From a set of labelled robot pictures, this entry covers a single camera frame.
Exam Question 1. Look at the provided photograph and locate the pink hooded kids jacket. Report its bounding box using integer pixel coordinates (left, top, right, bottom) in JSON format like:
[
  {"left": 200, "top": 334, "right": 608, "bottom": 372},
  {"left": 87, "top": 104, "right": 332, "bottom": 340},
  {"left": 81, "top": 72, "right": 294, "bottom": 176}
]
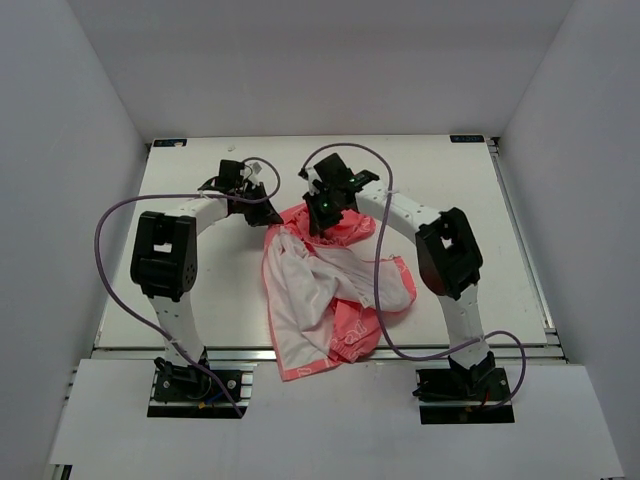
[{"left": 261, "top": 204, "right": 417, "bottom": 381}]

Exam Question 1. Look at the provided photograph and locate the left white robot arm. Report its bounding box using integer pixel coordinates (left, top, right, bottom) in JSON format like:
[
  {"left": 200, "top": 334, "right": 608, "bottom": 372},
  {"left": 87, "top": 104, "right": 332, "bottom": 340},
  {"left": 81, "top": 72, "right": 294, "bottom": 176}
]
[{"left": 130, "top": 180, "right": 283, "bottom": 399}]

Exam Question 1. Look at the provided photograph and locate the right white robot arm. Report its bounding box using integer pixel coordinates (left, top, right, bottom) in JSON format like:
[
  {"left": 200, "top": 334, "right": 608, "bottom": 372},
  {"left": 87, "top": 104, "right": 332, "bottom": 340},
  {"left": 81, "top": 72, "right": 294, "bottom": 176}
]
[{"left": 299, "top": 170, "right": 495, "bottom": 399}]

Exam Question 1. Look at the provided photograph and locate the left blue corner label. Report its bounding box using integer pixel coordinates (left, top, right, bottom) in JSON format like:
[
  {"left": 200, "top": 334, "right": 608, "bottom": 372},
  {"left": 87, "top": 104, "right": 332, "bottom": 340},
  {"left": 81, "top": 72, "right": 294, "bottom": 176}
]
[{"left": 152, "top": 138, "right": 187, "bottom": 148}]

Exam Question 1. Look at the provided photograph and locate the blue corner label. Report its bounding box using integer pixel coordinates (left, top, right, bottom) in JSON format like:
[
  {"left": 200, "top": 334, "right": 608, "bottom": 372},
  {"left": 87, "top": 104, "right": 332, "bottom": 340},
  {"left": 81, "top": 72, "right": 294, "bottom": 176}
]
[
  {"left": 449, "top": 134, "right": 485, "bottom": 144},
  {"left": 152, "top": 138, "right": 187, "bottom": 148}
]

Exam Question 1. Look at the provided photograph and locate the right blue corner label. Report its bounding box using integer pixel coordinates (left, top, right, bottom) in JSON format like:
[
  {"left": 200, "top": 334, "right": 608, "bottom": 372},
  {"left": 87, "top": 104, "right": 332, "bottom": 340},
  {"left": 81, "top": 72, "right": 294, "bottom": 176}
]
[{"left": 449, "top": 134, "right": 485, "bottom": 144}]

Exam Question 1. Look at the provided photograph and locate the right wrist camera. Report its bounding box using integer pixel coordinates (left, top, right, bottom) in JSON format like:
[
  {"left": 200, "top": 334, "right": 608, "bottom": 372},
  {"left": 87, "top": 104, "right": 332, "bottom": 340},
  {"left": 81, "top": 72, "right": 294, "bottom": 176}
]
[{"left": 298, "top": 153, "right": 353, "bottom": 187}]

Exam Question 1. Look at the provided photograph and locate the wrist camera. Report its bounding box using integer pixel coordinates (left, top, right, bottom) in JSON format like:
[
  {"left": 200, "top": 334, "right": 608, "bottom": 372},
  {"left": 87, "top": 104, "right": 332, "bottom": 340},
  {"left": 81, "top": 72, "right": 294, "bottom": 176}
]
[
  {"left": 198, "top": 159, "right": 258, "bottom": 196},
  {"left": 298, "top": 153, "right": 353, "bottom": 187}
]

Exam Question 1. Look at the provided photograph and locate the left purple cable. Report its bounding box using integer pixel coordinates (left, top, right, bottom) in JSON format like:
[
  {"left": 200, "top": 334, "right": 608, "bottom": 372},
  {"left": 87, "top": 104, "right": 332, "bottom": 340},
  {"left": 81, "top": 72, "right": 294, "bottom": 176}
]
[{"left": 93, "top": 158, "right": 281, "bottom": 419}]

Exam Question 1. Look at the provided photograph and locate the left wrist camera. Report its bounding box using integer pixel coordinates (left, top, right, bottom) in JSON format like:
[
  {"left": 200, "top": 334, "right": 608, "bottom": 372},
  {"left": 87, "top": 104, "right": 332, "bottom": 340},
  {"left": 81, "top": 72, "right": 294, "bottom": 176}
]
[{"left": 198, "top": 159, "right": 258, "bottom": 196}]

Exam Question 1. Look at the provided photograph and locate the aluminium front rail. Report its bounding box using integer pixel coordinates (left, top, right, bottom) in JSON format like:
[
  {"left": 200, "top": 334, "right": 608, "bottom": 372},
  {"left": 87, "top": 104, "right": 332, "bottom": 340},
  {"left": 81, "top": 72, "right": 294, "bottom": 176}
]
[{"left": 91, "top": 343, "right": 566, "bottom": 362}]

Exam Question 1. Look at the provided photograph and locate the aluminium rail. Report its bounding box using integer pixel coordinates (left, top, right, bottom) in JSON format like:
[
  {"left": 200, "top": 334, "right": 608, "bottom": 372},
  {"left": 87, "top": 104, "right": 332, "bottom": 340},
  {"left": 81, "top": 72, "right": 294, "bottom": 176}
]
[
  {"left": 486, "top": 137, "right": 568, "bottom": 363},
  {"left": 91, "top": 343, "right": 566, "bottom": 362}
]

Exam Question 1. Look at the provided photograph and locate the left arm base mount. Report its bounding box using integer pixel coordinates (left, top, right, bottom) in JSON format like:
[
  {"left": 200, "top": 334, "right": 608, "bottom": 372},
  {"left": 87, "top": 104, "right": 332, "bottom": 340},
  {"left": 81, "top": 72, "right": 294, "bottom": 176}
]
[{"left": 147, "top": 357, "right": 253, "bottom": 420}]

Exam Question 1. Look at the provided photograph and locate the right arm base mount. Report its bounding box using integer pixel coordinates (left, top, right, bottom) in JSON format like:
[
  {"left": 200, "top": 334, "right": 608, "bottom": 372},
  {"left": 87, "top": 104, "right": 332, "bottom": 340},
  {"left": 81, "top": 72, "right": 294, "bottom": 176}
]
[{"left": 412, "top": 352, "right": 515, "bottom": 425}]

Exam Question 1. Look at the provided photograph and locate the aluminium right side rail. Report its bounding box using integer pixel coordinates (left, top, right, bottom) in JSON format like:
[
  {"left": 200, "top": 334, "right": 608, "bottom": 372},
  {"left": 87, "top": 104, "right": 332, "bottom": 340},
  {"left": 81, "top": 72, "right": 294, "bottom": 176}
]
[{"left": 486, "top": 137, "right": 568, "bottom": 363}]

